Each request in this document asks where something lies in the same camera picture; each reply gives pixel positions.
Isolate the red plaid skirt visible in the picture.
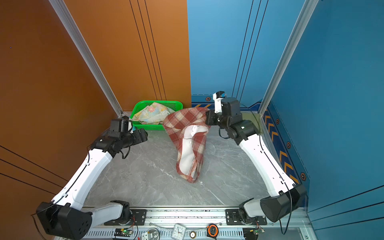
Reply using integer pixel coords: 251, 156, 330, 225
163, 107, 210, 183

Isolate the olive green skirt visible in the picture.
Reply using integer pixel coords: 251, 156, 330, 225
242, 111, 264, 134

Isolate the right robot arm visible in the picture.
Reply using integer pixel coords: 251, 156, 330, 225
206, 92, 307, 225

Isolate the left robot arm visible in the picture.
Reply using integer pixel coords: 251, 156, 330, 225
32, 118, 148, 240

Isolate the cream yellow cloth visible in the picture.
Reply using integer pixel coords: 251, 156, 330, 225
132, 103, 175, 125

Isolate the green plastic basket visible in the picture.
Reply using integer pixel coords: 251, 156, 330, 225
131, 101, 183, 131

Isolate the green circuit board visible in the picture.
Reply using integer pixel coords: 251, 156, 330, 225
114, 228, 134, 239

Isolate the white power plug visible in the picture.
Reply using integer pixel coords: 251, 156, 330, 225
141, 232, 153, 240

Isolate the white square clock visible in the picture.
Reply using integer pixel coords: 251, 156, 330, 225
171, 224, 187, 240

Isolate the orange black tape measure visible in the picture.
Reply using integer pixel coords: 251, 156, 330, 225
207, 224, 219, 240

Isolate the right small circuit board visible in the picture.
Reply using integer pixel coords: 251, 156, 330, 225
252, 228, 265, 236

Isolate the small tape roll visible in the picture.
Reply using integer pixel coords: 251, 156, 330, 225
190, 231, 197, 239

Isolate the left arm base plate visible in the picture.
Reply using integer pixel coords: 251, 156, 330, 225
104, 209, 147, 227

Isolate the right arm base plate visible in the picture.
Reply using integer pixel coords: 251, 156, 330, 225
225, 209, 267, 226

